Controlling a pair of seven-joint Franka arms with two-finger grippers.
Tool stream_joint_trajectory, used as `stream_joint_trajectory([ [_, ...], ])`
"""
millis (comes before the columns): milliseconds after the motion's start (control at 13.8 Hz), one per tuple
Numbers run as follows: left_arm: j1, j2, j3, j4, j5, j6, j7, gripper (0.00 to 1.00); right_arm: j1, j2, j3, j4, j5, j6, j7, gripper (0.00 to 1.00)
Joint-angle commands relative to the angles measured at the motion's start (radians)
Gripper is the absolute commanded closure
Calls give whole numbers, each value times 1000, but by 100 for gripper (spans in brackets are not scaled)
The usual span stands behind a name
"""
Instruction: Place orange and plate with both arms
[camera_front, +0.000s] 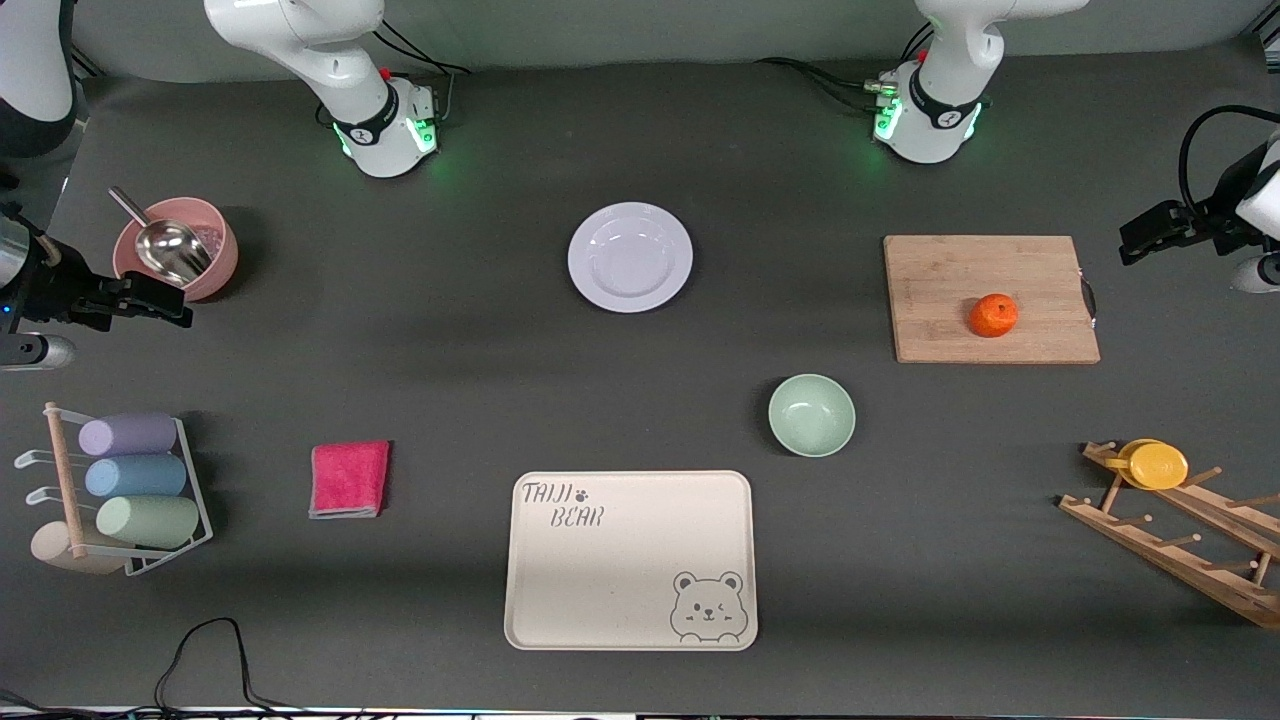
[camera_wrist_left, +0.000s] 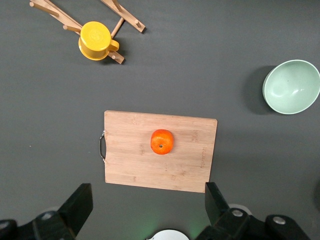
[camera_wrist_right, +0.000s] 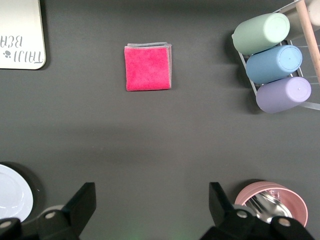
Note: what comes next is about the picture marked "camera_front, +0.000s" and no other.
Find black left arm base cables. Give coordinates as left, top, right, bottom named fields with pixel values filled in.
left=755, top=22, right=933, bottom=113

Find pale green bowl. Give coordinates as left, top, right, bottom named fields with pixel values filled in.
left=768, top=373, right=857, bottom=459

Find black arm base cables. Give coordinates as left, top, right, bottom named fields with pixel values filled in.
left=755, top=22, right=933, bottom=113
left=375, top=18, right=471, bottom=126

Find white round plate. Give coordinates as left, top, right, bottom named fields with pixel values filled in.
left=567, top=202, right=694, bottom=314

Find metal scoop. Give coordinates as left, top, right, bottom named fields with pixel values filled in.
left=108, top=186, right=214, bottom=289

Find white wire cup rack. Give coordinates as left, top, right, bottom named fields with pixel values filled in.
left=13, top=403, right=214, bottom=578

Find wooden peg drying rack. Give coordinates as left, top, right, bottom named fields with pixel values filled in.
left=1058, top=440, right=1280, bottom=631

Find cream tray with bear print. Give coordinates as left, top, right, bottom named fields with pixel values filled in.
left=503, top=470, right=759, bottom=653

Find pink folded cloth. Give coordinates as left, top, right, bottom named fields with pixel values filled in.
left=308, top=440, right=392, bottom=520

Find beige cup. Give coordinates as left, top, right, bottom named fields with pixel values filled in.
left=30, top=520, right=126, bottom=576

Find purple cup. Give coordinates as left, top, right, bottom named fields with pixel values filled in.
left=78, top=413, right=179, bottom=458

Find wooden cutting board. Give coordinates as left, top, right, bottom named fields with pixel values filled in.
left=883, top=235, right=1102, bottom=365

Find green cup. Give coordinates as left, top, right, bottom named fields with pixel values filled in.
left=96, top=495, right=201, bottom=549

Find black cable loop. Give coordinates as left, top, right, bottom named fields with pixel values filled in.
left=150, top=617, right=301, bottom=716

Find black right arm base cables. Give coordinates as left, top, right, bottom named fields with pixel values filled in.
left=375, top=18, right=471, bottom=126

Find yellow cup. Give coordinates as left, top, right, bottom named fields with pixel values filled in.
left=1105, top=438, right=1190, bottom=491

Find blue cup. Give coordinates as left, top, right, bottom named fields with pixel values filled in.
left=84, top=455, right=188, bottom=499

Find pink bowl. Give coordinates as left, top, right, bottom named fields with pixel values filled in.
left=112, top=197, right=240, bottom=303

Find orange fruit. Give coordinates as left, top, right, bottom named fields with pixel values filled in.
left=968, top=293, right=1021, bottom=339

